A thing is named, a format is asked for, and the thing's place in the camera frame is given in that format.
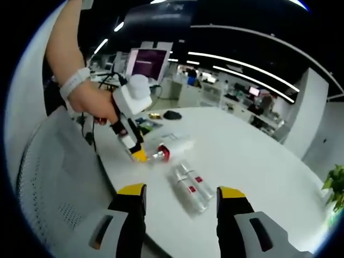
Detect black computer mouse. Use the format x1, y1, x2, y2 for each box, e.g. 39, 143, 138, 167
163, 110, 182, 120

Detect clear bottle with red label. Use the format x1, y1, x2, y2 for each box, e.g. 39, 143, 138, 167
177, 160, 215, 202
168, 166, 210, 214

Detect white mesh office chair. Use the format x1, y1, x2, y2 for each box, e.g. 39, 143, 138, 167
15, 106, 146, 258

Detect black cable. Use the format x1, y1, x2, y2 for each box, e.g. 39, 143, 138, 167
77, 111, 99, 154

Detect computer monitor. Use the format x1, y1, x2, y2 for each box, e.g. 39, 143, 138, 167
126, 48, 171, 83

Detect white wristband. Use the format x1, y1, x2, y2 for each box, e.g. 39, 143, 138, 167
59, 67, 91, 102

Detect person's left hand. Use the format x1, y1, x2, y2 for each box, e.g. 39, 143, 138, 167
66, 80, 119, 126

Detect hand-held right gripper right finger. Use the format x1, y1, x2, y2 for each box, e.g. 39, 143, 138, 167
216, 186, 314, 258

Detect green potted plant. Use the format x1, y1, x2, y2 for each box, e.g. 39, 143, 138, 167
321, 164, 344, 213

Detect blue green packet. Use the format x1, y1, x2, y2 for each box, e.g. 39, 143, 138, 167
135, 118, 163, 134

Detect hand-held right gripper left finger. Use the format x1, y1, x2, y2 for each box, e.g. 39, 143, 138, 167
70, 183, 147, 258

